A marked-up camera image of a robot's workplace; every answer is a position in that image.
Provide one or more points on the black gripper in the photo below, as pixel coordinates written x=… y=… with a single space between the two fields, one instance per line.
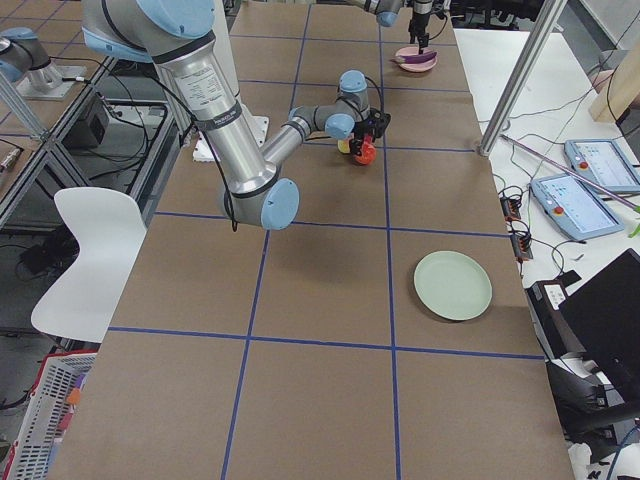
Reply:
x=419 y=14
x=361 y=133

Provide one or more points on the brown table mat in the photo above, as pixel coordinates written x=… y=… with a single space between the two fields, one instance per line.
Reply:
x=306 y=353

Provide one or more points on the white chair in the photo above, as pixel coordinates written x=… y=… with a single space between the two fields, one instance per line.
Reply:
x=109 y=229

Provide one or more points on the purple eggplant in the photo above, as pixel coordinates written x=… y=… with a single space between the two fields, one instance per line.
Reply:
x=418 y=58

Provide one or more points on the green plate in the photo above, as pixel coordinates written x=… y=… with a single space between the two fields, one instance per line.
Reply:
x=452 y=285

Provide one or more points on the black monitor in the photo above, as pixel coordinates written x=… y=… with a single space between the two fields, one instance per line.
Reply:
x=604 y=315

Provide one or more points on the white plastic basket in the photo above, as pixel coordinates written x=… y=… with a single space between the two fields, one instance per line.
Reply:
x=51 y=405

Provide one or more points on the red pomegranate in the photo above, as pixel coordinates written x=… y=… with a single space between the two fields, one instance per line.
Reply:
x=368 y=154

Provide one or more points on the pink plate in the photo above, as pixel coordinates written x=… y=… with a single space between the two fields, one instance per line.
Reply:
x=417 y=68

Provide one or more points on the black power strip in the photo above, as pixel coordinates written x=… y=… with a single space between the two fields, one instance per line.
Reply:
x=519 y=231

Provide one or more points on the teach pendant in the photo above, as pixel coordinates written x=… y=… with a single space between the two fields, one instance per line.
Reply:
x=603 y=162
x=576 y=210

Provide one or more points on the near teach pendant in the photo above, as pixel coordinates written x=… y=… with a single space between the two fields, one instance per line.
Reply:
x=576 y=210

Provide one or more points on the aluminium post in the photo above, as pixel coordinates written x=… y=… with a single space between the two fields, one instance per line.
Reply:
x=536 y=40

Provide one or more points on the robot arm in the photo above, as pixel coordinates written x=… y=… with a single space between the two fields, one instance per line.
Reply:
x=387 y=11
x=178 y=38

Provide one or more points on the grabber stick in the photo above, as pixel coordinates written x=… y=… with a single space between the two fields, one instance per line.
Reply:
x=624 y=201

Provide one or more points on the far teach pendant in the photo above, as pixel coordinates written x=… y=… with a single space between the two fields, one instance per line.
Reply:
x=603 y=162

